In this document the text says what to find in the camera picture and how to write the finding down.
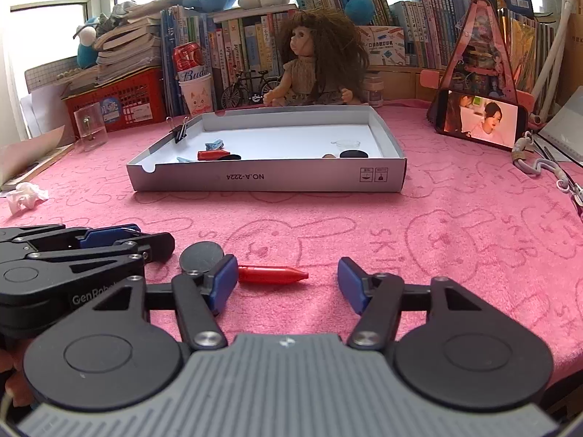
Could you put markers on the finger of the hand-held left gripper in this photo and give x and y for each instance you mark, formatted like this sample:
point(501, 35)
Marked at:
point(109, 234)
point(155, 248)

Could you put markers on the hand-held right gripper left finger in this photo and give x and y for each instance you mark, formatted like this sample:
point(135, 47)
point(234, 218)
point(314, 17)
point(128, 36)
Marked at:
point(223, 282)

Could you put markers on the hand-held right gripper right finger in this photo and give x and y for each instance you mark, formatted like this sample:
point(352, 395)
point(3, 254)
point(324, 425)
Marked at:
point(353, 284)

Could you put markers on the grey thick round disc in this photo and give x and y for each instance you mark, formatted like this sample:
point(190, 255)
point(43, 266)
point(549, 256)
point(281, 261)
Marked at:
point(200, 255)

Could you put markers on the light blue plastic piece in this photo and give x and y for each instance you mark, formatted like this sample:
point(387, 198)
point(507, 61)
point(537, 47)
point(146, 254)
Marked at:
point(186, 160)

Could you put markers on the black round disc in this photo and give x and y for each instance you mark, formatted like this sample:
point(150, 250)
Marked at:
point(230, 158)
point(353, 154)

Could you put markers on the light blue clip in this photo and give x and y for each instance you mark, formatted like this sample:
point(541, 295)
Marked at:
point(214, 144)

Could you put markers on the white cardboard box tray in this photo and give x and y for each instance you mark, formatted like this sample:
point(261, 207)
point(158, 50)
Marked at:
point(296, 177)

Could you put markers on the pink bunny-print towel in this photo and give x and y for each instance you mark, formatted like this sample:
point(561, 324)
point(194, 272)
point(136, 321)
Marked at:
point(410, 236)

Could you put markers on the crumpled white tissue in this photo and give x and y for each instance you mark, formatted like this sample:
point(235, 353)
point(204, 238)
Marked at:
point(25, 196)

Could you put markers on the clear acrylic box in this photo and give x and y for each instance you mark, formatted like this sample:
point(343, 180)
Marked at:
point(91, 127)

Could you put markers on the brown paper sheet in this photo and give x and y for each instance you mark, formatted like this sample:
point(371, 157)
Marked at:
point(27, 154)

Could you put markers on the black binder clip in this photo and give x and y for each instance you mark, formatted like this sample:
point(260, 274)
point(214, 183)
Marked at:
point(181, 132)

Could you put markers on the red plastic crate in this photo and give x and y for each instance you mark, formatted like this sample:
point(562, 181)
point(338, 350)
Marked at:
point(136, 104)

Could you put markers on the white cat paper cup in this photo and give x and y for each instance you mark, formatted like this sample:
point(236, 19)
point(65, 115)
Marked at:
point(196, 98)

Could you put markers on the grey grid cutting mat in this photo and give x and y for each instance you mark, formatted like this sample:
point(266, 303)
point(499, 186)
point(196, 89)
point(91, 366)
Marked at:
point(50, 73)

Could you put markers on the black miniature bicycle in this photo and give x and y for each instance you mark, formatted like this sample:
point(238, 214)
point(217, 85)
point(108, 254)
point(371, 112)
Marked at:
point(248, 89)

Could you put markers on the blue white plush toy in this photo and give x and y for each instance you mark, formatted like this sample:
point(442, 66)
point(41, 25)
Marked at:
point(86, 50)

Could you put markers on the red beverage can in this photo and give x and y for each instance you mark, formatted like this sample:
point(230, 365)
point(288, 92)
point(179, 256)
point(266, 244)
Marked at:
point(189, 61)

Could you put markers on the stack of lying books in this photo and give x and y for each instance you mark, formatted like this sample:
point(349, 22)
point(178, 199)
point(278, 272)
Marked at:
point(130, 45)

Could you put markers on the small glass jar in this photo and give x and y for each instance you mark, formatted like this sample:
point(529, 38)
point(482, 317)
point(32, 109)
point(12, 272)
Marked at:
point(373, 91)

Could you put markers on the black smartphone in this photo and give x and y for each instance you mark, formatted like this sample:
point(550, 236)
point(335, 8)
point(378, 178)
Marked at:
point(483, 118)

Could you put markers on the grey plush toy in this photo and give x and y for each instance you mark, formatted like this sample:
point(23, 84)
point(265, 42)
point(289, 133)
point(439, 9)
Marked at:
point(118, 16)

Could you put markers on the row of upright books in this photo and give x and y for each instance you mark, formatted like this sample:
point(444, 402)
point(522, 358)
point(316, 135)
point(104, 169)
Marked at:
point(246, 41)

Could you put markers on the long-haired brown doll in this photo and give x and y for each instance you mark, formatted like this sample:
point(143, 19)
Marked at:
point(319, 54)

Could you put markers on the illustrated printer carton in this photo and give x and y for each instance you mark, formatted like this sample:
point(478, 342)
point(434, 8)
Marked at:
point(382, 45)

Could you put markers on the translucent plastic folder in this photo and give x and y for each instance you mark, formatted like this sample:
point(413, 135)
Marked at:
point(567, 132)

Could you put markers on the pink triangular phone stand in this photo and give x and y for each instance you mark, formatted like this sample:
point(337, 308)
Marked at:
point(480, 50)

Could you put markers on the colourful thin booklets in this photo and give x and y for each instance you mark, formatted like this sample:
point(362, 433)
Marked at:
point(524, 50)

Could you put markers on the white plastic pipes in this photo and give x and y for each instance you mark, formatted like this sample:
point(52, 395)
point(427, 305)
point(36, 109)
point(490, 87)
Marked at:
point(553, 63)

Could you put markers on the brown kraft notebook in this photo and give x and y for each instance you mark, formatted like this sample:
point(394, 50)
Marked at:
point(575, 63)

